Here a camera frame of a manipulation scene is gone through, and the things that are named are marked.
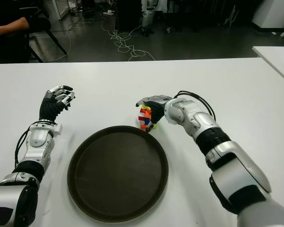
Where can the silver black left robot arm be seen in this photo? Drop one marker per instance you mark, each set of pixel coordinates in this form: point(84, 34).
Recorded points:
point(38, 139)

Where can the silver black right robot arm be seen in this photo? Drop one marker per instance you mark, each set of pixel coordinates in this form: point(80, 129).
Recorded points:
point(227, 151)

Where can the person's bare forearm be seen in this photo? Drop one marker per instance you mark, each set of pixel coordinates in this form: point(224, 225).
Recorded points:
point(14, 26)

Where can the black chair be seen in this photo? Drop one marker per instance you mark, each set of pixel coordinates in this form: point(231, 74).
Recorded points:
point(41, 23)

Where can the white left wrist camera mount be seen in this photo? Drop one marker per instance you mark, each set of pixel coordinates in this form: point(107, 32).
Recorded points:
point(58, 129)

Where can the seated person black shirt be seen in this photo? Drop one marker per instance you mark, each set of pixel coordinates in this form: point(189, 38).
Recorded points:
point(2, 49)

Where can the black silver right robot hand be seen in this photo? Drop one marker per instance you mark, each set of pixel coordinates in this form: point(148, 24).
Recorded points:
point(158, 106)

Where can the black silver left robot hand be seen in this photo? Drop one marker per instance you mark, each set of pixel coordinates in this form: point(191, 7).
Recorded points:
point(48, 107)

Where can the folded metal stand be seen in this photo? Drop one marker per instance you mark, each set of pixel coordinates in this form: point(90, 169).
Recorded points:
point(230, 16)

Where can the white cabinet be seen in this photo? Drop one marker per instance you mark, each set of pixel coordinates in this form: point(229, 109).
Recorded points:
point(59, 9)

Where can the black cabinet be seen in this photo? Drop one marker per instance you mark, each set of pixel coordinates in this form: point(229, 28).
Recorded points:
point(129, 14)

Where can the round dark brown plate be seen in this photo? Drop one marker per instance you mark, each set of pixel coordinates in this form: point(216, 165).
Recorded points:
point(118, 172)

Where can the white power strip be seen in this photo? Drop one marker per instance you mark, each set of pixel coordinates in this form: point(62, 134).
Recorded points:
point(109, 13)

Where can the multicoloured Rubik's cube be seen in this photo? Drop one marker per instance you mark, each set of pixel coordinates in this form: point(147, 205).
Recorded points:
point(144, 118)

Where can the white side table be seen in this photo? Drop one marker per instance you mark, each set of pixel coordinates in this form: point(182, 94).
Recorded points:
point(277, 61)

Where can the white machine housing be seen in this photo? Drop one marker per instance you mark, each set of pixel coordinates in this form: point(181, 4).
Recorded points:
point(272, 11)

